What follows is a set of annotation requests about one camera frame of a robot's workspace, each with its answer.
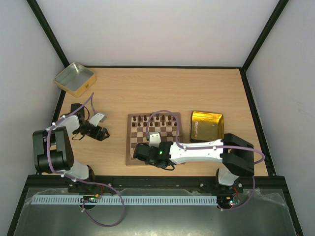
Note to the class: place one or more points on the slotted grey cable duct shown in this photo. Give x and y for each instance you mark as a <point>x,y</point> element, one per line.
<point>128,200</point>

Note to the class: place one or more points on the black frame post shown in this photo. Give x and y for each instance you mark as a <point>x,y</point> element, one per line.
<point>33,4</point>
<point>279,8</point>

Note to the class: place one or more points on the black frame post left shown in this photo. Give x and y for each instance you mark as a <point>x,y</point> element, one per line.
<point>33,4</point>

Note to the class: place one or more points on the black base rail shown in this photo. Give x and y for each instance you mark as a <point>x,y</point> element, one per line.
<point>199,184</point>

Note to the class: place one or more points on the gold tin with white pieces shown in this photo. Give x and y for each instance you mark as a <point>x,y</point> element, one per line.
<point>206,126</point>

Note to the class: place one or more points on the empty gold square tin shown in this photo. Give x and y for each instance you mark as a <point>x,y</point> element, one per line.
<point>75,79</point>

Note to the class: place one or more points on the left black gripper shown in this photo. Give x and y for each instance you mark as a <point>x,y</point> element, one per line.
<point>95,135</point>

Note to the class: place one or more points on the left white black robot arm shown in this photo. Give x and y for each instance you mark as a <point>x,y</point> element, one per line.
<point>52,149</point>

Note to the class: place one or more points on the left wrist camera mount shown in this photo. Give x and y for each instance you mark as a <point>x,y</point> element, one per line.
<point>97,118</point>

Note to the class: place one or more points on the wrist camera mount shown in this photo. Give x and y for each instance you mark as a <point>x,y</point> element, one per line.
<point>154,139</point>
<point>97,118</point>

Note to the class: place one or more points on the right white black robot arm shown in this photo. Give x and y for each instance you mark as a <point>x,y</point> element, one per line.
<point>235,154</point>

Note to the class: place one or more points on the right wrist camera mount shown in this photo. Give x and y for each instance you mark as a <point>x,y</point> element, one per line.
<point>154,139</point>

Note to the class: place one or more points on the black frame post right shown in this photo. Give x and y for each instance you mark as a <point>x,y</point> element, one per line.
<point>279,8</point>

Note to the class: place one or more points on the wooden chess board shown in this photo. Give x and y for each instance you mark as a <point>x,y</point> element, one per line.
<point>164,123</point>

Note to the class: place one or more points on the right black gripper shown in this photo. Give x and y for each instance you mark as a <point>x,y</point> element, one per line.
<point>141,153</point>

